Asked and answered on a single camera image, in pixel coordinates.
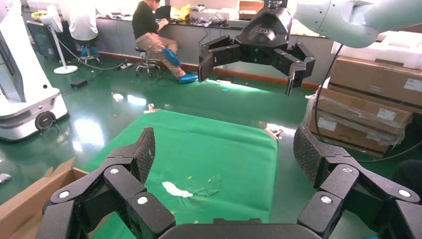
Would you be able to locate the long grey workbench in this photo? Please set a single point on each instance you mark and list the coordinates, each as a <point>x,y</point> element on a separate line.
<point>191,43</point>

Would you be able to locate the white foam packing block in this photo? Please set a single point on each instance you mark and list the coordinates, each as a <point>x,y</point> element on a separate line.
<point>402,49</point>

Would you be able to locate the brown carton on workbench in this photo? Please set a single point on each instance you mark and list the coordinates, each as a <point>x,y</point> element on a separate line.
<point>247,8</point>

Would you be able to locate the green table cloth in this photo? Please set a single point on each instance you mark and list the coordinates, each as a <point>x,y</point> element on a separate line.
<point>214,158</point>

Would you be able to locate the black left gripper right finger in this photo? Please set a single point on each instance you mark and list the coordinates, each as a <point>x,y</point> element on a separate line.
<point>336,184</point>

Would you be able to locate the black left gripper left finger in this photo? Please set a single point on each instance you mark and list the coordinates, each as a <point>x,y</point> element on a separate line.
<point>125,184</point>

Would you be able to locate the black power adapter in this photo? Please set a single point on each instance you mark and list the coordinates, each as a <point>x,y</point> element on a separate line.
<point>79,83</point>

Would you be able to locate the black round stool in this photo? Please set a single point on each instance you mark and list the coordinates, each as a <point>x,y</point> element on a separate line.
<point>141,50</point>
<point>86,42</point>

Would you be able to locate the seated man in black shirt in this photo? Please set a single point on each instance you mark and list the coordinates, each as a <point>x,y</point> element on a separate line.
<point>143,19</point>

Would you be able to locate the white power strip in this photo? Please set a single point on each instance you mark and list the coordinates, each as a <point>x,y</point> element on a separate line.
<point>126,65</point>

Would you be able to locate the open brown cardboard box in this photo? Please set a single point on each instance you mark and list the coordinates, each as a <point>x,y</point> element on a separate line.
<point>19,211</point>

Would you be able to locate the white standing fan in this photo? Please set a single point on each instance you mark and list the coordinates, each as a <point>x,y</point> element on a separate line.
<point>66,69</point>

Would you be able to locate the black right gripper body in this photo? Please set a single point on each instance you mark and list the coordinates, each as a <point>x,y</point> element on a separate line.
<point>263,36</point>

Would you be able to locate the white wheeled robot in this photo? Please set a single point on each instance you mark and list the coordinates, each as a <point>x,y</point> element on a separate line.
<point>19,82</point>

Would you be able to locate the yellow plastic bag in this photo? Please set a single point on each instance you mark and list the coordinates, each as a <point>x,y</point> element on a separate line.
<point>183,12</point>

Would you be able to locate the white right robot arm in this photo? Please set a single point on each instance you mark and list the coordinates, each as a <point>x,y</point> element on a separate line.
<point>346,19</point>

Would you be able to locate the plastic wrapped cardboard carton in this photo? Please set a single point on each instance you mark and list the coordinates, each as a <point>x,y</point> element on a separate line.
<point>356,109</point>
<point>346,135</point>

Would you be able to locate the black cabinet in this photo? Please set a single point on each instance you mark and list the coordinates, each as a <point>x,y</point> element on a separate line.
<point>43,39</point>

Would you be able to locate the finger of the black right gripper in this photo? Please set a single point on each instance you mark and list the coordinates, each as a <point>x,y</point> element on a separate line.
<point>298,61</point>
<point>221,54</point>

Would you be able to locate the seated person in white shirt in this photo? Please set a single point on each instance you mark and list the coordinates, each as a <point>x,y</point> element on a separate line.
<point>82,23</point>

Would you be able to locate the large brown cardboard carton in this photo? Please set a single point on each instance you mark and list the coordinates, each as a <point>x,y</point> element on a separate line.
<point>372,79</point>

